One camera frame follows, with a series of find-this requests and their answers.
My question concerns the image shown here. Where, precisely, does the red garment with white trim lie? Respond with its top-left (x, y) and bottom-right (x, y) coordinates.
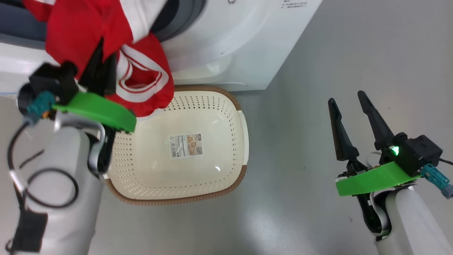
top-left (22, 0), bottom-right (174, 118)

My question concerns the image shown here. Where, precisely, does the teal cable connector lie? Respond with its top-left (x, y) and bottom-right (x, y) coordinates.
top-left (25, 91), bottom-right (56, 124)
top-left (421, 164), bottom-right (453, 199)

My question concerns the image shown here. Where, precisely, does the cream perforated laundry basket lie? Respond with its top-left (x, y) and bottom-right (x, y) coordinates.
top-left (103, 85), bottom-right (249, 206)

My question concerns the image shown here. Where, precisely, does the printed text notice sticker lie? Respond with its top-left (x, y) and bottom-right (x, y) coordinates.
top-left (281, 0), bottom-right (308, 9)

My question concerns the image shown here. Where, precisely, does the teal left cable connector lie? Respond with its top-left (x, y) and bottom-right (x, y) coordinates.
top-left (25, 91), bottom-right (56, 124)

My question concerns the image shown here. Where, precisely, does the green camera bracket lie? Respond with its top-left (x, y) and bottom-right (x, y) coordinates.
top-left (336, 161), bottom-right (422, 196)
top-left (53, 92), bottom-right (137, 133)

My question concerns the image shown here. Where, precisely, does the black cable strap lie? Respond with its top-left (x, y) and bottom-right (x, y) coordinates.
top-left (5, 211), bottom-right (48, 254)

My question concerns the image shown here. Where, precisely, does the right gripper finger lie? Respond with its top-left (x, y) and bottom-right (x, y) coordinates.
top-left (357, 91), bottom-right (396, 151)
top-left (328, 98), bottom-right (360, 162)

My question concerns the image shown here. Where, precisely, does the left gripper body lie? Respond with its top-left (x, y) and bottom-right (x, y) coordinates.
top-left (79, 37), bottom-right (117, 97)

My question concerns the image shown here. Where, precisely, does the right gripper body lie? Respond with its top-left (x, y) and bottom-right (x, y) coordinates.
top-left (337, 142), bottom-right (400, 179)

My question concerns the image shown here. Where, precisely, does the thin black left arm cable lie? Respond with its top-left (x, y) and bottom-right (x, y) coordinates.
top-left (7, 120), bottom-right (79, 209)

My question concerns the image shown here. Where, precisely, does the white front-load washing machine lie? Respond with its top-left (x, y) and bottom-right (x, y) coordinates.
top-left (0, 0), bottom-right (323, 93)

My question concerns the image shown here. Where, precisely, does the teal right cable connector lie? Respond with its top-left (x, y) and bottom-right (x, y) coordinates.
top-left (421, 164), bottom-right (453, 199)

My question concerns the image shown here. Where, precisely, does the basket product label sticker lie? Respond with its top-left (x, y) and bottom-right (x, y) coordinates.
top-left (168, 134), bottom-right (203, 159)

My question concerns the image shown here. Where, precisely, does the green left camera bracket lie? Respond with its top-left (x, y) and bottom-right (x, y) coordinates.
top-left (53, 92), bottom-right (137, 133)

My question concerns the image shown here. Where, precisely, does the green right camera bracket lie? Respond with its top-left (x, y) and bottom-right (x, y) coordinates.
top-left (336, 161), bottom-right (422, 196)

